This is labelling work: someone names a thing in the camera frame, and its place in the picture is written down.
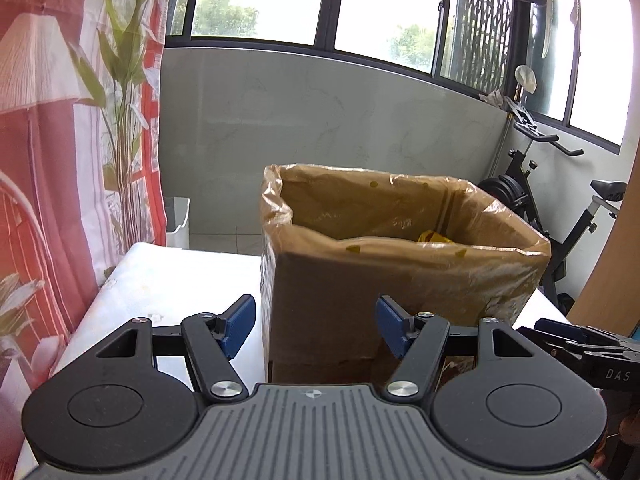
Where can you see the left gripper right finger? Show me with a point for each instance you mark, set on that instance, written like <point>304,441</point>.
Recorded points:
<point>418,342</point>

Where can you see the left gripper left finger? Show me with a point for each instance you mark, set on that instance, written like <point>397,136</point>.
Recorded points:
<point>212,341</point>

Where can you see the yellow snack bag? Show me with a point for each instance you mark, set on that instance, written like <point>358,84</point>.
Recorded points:
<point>433,237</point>

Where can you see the person right hand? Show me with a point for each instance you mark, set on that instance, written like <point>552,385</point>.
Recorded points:
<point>617,456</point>

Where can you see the wooden board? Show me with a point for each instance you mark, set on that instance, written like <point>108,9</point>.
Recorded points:
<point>610,299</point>

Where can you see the brown cardboard box with liner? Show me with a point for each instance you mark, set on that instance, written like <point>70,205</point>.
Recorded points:
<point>336,239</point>

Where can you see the white trash bin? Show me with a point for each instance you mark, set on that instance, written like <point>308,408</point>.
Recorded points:
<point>177,210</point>

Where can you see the black exercise bike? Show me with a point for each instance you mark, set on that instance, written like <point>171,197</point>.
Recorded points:
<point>562,188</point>

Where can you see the red printed curtain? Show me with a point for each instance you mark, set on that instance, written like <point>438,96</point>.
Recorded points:
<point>80,177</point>

